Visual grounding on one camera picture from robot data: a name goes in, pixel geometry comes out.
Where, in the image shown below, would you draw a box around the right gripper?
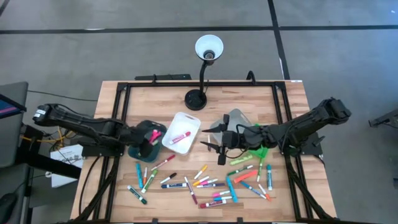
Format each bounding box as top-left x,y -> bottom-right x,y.
200,113 -> 247,154

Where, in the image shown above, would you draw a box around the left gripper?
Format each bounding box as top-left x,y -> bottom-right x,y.
123,125 -> 155,147

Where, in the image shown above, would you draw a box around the teal plastic bin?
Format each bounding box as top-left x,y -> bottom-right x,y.
127,119 -> 168,164

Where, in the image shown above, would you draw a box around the red cap thin marker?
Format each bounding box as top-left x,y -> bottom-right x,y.
150,154 -> 177,172

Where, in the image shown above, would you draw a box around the grey plastic bin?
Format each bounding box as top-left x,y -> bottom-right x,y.
208,108 -> 254,146

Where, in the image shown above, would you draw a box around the red Expo marker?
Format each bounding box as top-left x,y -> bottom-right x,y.
199,199 -> 228,210
169,131 -> 192,145

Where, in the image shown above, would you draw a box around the light green highlighter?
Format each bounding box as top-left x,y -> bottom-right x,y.
229,154 -> 254,166

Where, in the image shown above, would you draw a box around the white plastic bin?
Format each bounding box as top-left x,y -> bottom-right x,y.
161,111 -> 202,156

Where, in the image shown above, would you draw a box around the yellow-orange thin marker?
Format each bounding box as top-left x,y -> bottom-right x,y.
193,164 -> 208,180

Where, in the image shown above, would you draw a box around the teal highlighter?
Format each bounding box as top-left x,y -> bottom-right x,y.
135,162 -> 145,190

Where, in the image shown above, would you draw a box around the green Expo marker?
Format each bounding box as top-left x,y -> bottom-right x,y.
126,185 -> 148,205
226,164 -> 254,177

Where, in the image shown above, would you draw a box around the green cap white marker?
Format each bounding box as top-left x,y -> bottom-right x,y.
141,169 -> 159,194

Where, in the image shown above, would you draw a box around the black cap white marker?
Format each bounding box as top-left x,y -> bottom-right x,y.
159,172 -> 178,185

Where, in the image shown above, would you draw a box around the green mesh basket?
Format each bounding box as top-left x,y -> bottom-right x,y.
248,145 -> 270,160

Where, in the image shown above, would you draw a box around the yellow cap thin marker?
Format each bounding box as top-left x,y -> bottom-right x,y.
192,175 -> 210,187

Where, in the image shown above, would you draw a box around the orange highlighter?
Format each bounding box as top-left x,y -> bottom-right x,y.
233,169 -> 259,184

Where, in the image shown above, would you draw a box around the purple label white marker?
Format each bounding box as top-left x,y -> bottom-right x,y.
196,182 -> 226,189

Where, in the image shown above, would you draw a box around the light green thin marker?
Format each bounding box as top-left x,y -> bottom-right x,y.
256,157 -> 264,183

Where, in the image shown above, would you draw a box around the light blue Sharpie highlighter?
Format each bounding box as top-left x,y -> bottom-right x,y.
225,175 -> 239,203

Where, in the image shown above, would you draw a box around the dark blue Expo marker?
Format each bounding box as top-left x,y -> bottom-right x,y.
160,182 -> 188,189

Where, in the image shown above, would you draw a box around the magenta thin marker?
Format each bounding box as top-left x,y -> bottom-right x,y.
183,176 -> 199,205

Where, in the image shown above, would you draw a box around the black power strip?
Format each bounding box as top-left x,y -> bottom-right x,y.
134,73 -> 193,82

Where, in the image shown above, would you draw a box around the teal Expo marker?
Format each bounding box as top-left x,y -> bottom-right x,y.
266,164 -> 274,192

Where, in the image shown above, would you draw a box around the white paper sheets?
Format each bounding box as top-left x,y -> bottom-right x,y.
49,144 -> 84,189

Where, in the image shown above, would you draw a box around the black stand beam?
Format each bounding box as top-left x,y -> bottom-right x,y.
15,124 -> 82,180

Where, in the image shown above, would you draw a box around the grey side desk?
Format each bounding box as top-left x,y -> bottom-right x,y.
0,81 -> 32,224

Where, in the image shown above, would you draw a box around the laptop with lit screen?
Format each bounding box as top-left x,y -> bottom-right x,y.
0,93 -> 27,119

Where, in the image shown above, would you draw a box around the black computer mouse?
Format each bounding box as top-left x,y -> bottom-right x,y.
0,192 -> 18,224

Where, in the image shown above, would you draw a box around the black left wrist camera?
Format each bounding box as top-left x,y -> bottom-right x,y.
138,143 -> 155,159

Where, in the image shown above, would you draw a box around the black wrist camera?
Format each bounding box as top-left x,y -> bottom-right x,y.
217,146 -> 228,166
138,143 -> 155,159

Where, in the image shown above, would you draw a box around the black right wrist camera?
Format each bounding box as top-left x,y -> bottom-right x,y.
217,146 -> 228,166

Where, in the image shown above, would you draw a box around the black aluminium table frame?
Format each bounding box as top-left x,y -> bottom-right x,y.
70,80 -> 336,224

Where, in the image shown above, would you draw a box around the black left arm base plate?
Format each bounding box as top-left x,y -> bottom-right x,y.
77,139 -> 125,158

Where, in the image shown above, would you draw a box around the thick black cable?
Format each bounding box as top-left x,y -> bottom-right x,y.
78,155 -> 103,217

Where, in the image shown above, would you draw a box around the yellow cable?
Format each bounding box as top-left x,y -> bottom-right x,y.
20,123 -> 78,149

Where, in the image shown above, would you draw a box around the black floor cable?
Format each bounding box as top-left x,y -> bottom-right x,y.
27,90 -> 98,103

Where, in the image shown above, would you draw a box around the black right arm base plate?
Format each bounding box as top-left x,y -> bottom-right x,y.
279,132 -> 324,157

